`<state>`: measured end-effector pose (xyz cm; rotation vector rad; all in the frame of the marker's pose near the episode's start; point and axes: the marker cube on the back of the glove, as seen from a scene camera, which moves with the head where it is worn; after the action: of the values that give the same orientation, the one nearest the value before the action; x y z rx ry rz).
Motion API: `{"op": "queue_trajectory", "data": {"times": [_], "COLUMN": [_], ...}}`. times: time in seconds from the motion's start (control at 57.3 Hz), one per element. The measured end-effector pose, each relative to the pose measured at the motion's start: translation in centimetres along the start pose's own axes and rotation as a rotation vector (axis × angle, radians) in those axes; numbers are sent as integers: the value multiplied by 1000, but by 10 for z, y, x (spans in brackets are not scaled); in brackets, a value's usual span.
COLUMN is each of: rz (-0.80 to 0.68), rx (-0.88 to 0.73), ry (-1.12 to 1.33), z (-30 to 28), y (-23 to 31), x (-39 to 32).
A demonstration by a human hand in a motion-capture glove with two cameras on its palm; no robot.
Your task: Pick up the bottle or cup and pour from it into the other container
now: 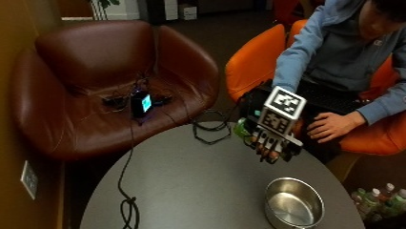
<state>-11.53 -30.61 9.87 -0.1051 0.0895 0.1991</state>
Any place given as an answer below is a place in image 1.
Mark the cluster of plastic drink bottles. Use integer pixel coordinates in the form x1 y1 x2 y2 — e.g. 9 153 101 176
348 182 406 225

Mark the wall outlet plate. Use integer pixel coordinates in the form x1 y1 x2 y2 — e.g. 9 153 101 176
18 159 41 200

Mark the white marker cube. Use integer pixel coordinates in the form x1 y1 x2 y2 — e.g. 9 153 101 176
256 85 307 138

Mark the the person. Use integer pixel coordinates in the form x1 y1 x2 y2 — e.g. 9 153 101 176
270 0 406 163

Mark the brown leather armchair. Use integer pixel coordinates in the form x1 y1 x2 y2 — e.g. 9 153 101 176
10 20 220 161

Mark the white box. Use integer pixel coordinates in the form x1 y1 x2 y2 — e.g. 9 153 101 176
177 3 199 21

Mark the black hexagonal wire frame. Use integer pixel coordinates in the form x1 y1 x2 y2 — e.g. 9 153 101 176
191 109 232 146

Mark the black laptop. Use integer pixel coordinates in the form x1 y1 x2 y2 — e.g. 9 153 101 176
295 79 371 116

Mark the steel bowl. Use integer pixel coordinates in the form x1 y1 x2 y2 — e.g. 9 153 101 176
263 177 326 229

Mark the orange chair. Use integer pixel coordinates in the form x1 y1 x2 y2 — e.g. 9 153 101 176
224 18 406 156

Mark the black device with cyan screen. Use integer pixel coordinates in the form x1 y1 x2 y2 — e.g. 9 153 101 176
129 90 154 119

